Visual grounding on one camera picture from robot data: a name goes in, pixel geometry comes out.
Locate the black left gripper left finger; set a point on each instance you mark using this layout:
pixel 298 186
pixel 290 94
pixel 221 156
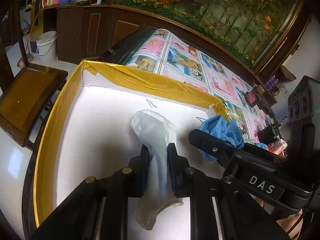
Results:
pixel 98 208

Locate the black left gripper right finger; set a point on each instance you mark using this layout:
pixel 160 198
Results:
pixel 219 208

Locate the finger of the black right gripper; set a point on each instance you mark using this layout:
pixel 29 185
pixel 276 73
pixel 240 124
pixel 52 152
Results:
pixel 212 147

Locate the plain blue towel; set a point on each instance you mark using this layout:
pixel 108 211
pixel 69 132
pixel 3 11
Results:
pixel 218 127

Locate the white cloth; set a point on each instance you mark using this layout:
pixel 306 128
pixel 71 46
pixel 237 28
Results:
pixel 156 133

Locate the person's right hand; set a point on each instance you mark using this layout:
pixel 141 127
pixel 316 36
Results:
pixel 287 223

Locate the pink tissue pack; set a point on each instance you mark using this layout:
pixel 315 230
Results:
pixel 278 147

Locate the black cylindrical container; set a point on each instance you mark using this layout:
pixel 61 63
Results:
pixel 268 135

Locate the dark bottle pink label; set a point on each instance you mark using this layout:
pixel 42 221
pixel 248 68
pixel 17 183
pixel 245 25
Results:
pixel 253 97

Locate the yellow taped storage box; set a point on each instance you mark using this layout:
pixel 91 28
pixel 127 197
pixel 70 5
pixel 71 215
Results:
pixel 88 132

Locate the colourful printed tablecloth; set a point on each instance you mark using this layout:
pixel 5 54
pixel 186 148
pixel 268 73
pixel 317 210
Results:
pixel 163 53

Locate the brown wooden chair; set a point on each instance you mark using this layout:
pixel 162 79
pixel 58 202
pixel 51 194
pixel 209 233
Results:
pixel 27 94

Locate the artificial flower display panel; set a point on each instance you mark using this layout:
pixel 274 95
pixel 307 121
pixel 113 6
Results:
pixel 246 28

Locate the white plastic bucket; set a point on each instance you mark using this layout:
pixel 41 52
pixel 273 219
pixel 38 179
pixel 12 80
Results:
pixel 47 47

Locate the dark wooden cabinet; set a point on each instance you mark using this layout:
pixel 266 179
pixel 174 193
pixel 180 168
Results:
pixel 88 32

